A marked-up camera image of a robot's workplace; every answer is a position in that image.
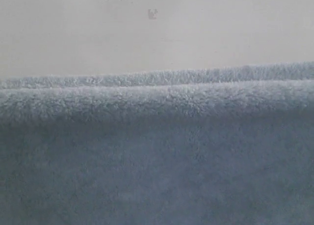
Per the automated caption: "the light blue terry towel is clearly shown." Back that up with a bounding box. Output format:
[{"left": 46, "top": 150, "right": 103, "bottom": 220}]
[{"left": 0, "top": 62, "right": 314, "bottom": 225}]

